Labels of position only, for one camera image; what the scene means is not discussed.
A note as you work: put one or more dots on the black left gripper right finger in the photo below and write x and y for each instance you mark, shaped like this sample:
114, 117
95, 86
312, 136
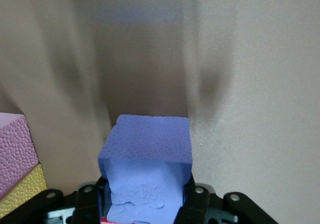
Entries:
200, 204

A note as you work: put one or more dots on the yellow foam cube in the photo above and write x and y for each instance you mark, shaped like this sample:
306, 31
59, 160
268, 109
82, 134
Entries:
22, 191

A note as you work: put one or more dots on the brown table mat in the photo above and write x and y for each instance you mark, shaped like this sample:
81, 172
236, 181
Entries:
250, 84

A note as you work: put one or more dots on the violet blue foam cube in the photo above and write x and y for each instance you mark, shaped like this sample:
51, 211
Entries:
145, 144

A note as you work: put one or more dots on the light pink foam cube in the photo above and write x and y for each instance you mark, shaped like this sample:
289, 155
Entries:
15, 149

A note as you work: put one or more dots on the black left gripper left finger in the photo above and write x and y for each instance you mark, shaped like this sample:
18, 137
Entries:
82, 204

